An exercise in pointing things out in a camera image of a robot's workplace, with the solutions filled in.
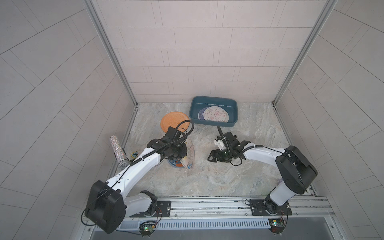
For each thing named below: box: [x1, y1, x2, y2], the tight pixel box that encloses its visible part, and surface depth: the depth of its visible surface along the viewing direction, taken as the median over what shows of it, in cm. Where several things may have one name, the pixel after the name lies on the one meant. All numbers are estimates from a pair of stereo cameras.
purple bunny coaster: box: [198, 107, 209, 121], surface depth 111 cm
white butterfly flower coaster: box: [203, 106, 230, 123], surface depth 110 cm
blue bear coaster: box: [167, 159, 185, 168], surface depth 87 cm
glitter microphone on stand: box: [109, 135, 132, 171], surface depth 69 cm
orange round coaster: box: [160, 111, 190, 133], surface depth 109 cm
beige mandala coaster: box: [180, 138, 195, 170], surface depth 80 cm
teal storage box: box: [189, 96, 239, 127], surface depth 113 cm
